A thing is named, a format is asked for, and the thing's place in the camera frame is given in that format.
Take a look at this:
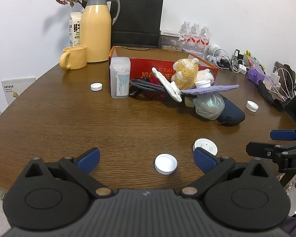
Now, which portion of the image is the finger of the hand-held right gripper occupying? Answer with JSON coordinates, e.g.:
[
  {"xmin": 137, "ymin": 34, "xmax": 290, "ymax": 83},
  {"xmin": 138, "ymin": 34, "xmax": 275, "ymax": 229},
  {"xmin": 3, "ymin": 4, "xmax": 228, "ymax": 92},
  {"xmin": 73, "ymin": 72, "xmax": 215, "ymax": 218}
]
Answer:
[
  {"xmin": 246, "ymin": 140, "xmax": 296, "ymax": 162},
  {"xmin": 270, "ymin": 129, "xmax": 296, "ymax": 141}
]

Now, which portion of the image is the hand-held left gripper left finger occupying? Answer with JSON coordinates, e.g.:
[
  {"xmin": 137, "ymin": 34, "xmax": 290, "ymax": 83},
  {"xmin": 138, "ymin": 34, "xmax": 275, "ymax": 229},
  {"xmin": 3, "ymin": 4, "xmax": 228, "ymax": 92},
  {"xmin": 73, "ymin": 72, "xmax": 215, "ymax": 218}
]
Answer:
[{"xmin": 22, "ymin": 147, "xmax": 114, "ymax": 198}]

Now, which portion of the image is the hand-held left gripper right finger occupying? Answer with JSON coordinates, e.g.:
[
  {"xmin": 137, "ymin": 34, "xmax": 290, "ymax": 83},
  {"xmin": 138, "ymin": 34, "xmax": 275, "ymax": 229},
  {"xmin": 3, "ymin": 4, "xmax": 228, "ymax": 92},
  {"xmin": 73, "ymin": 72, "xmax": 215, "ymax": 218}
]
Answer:
[{"xmin": 180, "ymin": 147, "xmax": 274, "ymax": 199}]

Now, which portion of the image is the white round disc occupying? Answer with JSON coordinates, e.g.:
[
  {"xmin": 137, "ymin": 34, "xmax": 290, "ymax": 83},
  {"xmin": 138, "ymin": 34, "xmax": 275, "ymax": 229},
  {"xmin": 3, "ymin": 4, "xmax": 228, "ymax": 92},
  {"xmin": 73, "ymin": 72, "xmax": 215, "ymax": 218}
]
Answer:
[{"xmin": 192, "ymin": 138, "xmax": 218, "ymax": 156}]

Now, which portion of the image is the navy zip pouch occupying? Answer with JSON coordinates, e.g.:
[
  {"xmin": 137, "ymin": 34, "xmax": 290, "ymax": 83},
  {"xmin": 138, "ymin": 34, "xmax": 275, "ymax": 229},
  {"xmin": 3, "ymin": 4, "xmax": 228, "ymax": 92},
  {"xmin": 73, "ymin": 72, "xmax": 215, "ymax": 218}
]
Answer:
[{"xmin": 216, "ymin": 97, "xmax": 246, "ymax": 127}]

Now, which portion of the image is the clear plastic bag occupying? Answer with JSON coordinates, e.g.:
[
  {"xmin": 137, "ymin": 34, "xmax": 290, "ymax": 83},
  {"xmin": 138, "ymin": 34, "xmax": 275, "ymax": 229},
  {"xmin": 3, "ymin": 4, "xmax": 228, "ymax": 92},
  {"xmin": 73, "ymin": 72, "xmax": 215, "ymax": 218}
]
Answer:
[{"xmin": 193, "ymin": 92, "xmax": 225, "ymax": 121}]

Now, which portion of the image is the purple knitted cloth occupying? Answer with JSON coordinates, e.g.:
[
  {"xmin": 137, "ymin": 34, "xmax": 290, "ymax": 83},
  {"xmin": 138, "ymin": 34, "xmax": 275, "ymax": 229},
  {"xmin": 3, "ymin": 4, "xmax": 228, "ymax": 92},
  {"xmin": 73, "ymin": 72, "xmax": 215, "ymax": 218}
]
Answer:
[{"xmin": 180, "ymin": 84, "xmax": 240, "ymax": 97}]

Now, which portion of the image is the small white cup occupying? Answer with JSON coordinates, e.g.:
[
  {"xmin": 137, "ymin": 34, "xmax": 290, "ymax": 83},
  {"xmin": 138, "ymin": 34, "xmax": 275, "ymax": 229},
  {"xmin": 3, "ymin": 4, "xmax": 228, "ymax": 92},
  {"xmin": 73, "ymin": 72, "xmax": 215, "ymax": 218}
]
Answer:
[{"xmin": 194, "ymin": 79, "xmax": 211, "ymax": 88}]

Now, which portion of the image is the white plush toy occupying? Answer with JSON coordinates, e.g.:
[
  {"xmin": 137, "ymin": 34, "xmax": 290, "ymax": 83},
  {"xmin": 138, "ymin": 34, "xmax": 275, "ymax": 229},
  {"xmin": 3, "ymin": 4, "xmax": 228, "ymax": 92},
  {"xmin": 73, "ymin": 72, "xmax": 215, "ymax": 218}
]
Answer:
[{"xmin": 197, "ymin": 69, "xmax": 216, "ymax": 83}]

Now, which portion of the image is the clear plastic container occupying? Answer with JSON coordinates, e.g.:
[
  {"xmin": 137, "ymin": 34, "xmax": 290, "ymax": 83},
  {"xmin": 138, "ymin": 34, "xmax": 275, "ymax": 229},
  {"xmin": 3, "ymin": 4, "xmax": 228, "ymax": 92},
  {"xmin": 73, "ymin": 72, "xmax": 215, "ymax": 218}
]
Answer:
[{"xmin": 110, "ymin": 57, "xmax": 131, "ymax": 99}]

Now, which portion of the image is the white textured pouch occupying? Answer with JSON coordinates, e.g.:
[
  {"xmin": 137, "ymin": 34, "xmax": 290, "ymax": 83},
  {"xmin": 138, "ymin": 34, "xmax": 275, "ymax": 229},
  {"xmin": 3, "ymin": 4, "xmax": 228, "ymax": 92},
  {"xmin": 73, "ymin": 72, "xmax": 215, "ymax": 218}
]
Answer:
[{"xmin": 152, "ymin": 67, "xmax": 183, "ymax": 103}]

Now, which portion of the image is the yellow plush toy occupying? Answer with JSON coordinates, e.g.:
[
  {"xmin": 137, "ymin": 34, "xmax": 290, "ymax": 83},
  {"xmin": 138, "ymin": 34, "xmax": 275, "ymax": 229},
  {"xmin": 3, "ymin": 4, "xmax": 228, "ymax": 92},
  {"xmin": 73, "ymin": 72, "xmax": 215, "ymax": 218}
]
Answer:
[{"xmin": 171, "ymin": 58, "xmax": 200, "ymax": 89}]

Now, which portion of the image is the black braided cable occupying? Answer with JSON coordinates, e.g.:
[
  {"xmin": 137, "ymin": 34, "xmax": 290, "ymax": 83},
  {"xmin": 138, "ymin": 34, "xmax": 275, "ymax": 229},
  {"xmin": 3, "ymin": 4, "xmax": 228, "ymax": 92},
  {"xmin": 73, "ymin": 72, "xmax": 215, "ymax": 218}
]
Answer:
[{"xmin": 129, "ymin": 77, "xmax": 168, "ymax": 97}]

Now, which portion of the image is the orange cardboard box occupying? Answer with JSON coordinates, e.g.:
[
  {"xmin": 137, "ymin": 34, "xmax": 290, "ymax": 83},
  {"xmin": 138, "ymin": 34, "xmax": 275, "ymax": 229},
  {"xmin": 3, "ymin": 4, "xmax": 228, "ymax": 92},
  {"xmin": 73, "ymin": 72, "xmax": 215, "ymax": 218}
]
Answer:
[{"xmin": 109, "ymin": 46, "xmax": 219, "ymax": 87}]

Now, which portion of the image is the black folding umbrella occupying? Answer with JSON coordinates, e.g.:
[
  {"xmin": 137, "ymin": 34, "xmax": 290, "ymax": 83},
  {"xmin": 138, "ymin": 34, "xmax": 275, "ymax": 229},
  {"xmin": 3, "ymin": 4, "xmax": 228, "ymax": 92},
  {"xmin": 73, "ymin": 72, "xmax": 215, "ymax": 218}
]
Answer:
[{"xmin": 258, "ymin": 80, "xmax": 285, "ymax": 111}]

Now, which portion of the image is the olive bag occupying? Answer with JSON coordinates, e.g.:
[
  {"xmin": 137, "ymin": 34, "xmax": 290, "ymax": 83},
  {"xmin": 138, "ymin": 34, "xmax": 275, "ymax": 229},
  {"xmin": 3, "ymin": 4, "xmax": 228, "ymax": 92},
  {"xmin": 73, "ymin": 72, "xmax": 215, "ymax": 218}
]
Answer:
[{"xmin": 274, "ymin": 61, "xmax": 296, "ymax": 99}]

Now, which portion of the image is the purple packet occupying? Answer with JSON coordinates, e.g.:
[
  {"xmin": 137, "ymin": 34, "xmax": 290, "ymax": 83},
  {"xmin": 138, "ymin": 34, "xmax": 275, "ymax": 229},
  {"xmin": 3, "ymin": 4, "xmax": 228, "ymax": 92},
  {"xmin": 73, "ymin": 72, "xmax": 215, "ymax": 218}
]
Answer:
[{"xmin": 245, "ymin": 68, "xmax": 265, "ymax": 86}]

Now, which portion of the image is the colourful snack bag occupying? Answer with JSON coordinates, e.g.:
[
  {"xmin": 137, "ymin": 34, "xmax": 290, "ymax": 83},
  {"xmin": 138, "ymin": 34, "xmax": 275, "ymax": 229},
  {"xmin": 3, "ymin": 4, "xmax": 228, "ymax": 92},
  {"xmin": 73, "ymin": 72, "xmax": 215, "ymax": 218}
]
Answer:
[{"xmin": 245, "ymin": 50, "xmax": 265, "ymax": 73}]

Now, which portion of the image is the white panel with label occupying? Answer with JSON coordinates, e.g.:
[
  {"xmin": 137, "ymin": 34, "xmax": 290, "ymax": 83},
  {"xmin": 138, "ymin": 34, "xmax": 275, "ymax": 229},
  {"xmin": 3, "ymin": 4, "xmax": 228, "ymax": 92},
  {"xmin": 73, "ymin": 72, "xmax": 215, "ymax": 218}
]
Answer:
[{"xmin": 1, "ymin": 77, "xmax": 37, "ymax": 105}]

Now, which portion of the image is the yellow mug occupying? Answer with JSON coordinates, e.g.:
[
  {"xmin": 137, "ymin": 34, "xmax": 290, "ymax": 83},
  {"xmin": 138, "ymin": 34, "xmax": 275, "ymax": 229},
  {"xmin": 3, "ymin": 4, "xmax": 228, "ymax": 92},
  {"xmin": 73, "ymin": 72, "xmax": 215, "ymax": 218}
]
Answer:
[{"xmin": 59, "ymin": 45, "xmax": 87, "ymax": 70}]

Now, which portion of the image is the clear jar of seeds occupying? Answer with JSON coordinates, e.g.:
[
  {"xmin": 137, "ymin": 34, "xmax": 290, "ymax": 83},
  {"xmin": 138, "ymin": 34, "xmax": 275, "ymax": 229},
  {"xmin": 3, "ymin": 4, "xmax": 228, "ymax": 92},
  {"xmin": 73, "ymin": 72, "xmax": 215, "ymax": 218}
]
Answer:
[{"xmin": 160, "ymin": 38, "xmax": 183, "ymax": 52}]

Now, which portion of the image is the clear water bottle red label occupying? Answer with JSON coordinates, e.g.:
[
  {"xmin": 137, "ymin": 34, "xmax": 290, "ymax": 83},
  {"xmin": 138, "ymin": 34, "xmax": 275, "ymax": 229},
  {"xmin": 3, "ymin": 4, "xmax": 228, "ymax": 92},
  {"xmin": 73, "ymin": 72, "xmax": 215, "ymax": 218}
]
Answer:
[
  {"xmin": 190, "ymin": 23, "xmax": 201, "ymax": 53},
  {"xmin": 200, "ymin": 25, "xmax": 211, "ymax": 55},
  {"xmin": 180, "ymin": 21, "xmax": 191, "ymax": 52}
]

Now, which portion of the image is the yellow thermos jug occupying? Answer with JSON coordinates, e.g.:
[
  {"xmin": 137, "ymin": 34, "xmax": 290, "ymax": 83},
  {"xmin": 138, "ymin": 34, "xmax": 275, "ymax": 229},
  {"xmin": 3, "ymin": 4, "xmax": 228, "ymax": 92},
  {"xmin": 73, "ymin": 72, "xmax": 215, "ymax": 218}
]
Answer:
[{"xmin": 79, "ymin": 0, "xmax": 120, "ymax": 63}]

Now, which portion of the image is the flat white box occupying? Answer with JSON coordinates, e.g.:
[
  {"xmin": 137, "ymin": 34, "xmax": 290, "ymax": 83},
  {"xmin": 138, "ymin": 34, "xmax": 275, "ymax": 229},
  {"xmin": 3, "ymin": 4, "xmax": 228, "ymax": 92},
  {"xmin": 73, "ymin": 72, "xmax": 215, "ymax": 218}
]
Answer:
[{"xmin": 159, "ymin": 30, "xmax": 183, "ymax": 40}]

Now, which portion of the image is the white milk carton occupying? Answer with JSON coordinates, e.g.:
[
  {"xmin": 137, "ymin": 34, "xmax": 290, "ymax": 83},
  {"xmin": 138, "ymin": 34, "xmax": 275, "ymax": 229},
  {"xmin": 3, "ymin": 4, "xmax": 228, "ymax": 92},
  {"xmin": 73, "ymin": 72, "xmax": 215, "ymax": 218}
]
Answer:
[{"xmin": 68, "ymin": 12, "xmax": 85, "ymax": 47}]

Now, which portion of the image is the black paper bag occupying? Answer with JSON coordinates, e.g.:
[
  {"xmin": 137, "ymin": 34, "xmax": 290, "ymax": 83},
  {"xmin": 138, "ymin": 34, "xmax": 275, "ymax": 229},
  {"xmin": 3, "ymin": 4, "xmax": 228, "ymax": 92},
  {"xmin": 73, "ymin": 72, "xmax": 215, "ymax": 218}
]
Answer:
[{"xmin": 111, "ymin": 0, "xmax": 164, "ymax": 48}]

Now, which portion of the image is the white power adapter with cables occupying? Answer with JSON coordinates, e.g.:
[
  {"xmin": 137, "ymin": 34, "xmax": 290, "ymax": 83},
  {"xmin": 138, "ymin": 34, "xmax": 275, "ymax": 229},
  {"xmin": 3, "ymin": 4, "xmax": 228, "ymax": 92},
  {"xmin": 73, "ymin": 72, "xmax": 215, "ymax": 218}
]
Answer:
[{"xmin": 270, "ymin": 67, "xmax": 287, "ymax": 97}]

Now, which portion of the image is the tangle of cables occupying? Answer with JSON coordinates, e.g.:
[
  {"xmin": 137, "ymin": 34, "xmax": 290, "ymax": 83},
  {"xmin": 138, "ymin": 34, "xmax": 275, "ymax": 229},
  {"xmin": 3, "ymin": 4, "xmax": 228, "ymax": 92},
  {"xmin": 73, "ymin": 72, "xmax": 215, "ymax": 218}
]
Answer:
[{"xmin": 216, "ymin": 49, "xmax": 244, "ymax": 72}]

